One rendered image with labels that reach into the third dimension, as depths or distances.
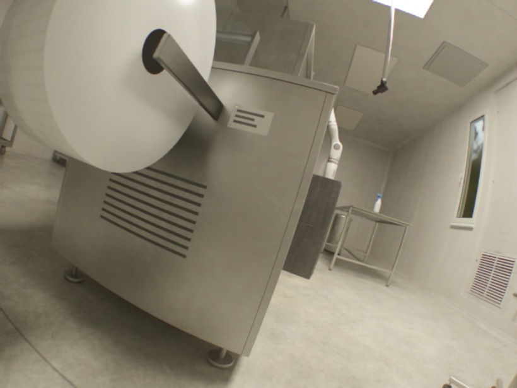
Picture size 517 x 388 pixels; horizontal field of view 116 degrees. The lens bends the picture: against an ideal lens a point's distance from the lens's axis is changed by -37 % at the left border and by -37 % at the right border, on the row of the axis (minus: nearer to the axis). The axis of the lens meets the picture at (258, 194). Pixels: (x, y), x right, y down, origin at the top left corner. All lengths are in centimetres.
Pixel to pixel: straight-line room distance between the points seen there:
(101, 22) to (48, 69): 9
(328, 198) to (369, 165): 471
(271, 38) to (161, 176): 83
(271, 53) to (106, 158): 94
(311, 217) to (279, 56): 126
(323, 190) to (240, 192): 145
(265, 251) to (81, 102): 46
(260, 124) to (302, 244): 150
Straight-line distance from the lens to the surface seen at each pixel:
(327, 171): 209
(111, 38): 36
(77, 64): 33
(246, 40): 79
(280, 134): 59
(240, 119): 61
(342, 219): 404
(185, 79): 46
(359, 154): 663
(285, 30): 126
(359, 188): 649
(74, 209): 88
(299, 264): 202
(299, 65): 114
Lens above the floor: 49
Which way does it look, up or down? 1 degrees up
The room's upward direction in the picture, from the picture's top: 18 degrees clockwise
